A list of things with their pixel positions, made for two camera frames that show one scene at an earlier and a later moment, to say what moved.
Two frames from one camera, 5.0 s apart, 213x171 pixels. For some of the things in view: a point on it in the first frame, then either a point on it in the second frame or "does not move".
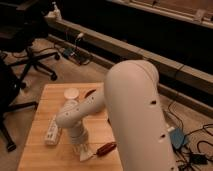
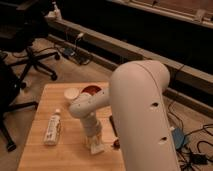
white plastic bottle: (52, 135) does not move
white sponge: (85, 155) → (96, 148)
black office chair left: (10, 86) does not move
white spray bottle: (56, 11) does not move
